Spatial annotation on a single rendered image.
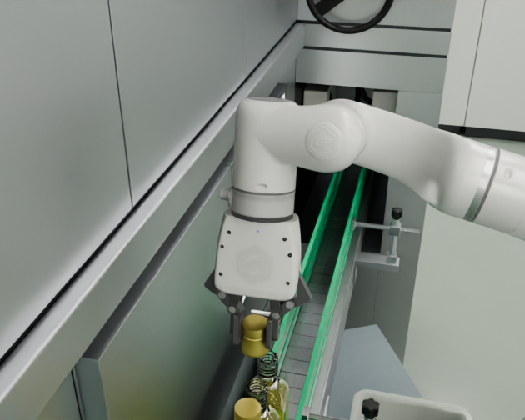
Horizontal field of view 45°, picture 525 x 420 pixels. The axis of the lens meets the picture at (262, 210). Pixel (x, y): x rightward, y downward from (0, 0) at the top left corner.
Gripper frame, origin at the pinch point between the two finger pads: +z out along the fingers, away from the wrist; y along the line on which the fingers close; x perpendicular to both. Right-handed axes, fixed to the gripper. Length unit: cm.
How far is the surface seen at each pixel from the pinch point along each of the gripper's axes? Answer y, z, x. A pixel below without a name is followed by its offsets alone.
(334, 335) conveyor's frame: 7, 24, 51
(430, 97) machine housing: 22, -24, 94
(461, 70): 51, -23, 379
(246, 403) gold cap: 0.0, 9.3, -2.5
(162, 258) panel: -12.5, -7.6, -0.3
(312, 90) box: -10, -22, 108
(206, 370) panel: -11.6, 17.9, 18.4
